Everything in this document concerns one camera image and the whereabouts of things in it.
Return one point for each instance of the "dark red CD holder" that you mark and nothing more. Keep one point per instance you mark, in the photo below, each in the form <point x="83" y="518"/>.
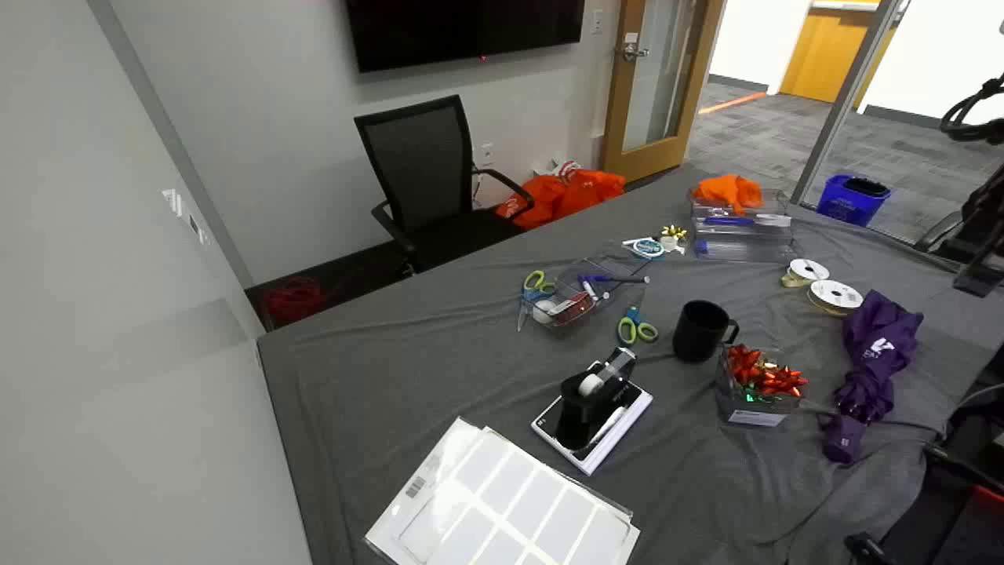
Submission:
<point x="564" y="311"/>

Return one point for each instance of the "green scissors far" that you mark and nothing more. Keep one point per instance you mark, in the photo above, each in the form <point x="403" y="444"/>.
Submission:
<point x="532" y="291"/>

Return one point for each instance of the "black mesh office chair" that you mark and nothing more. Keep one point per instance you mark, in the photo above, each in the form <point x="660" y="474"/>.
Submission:
<point x="426" y="169"/>

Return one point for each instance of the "orange bag on floor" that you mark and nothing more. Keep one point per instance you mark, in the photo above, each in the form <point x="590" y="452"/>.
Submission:
<point x="549" y="200"/>

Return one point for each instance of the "green scissors near mug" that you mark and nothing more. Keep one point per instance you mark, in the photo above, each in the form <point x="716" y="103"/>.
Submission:
<point x="632" y="328"/>

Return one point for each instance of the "black tape dispenser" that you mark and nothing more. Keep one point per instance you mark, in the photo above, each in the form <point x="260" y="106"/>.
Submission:
<point x="590" y="396"/>

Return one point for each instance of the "white and black box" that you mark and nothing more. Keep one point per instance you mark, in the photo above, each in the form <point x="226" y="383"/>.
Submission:
<point x="608" y="438"/>

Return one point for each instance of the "black mug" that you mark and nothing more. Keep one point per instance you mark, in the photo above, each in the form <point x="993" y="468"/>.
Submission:
<point x="701" y="330"/>

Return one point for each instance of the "white label sheets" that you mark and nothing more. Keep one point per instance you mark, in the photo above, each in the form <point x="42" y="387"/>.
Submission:
<point x="486" y="499"/>

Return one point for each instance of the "clear plastic organiser right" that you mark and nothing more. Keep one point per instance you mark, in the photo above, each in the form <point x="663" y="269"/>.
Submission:
<point x="757" y="233"/>

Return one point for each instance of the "orange cloth on table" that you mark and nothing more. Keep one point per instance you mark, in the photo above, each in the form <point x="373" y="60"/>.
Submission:
<point x="733" y="192"/>

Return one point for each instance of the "red gift bows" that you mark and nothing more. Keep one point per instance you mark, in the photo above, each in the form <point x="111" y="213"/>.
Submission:
<point x="760" y="379"/>

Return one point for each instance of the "wooden door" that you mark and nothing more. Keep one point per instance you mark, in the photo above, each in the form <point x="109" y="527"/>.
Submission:
<point x="660" y="65"/>

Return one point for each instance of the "white ribbon spool far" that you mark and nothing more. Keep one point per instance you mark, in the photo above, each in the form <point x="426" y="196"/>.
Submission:
<point x="801" y="270"/>

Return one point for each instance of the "white ribbon spool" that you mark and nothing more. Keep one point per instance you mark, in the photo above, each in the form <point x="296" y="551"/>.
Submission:
<point x="801" y="270"/>
<point x="835" y="295"/>

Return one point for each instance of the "white ribbon spool near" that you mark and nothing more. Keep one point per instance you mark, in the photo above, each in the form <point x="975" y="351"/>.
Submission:
<point x="835" y="295"/>

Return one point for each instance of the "blue recycling bin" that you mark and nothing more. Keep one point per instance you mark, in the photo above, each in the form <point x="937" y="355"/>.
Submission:
<point x="852" y="200"/>

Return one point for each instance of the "purple folded umbrella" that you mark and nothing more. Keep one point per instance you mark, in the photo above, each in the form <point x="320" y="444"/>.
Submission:
<point x="879" y="339"/>

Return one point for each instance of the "wall-mounted black television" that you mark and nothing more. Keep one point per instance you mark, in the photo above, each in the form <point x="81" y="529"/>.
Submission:
<point x="412" y="33"/>

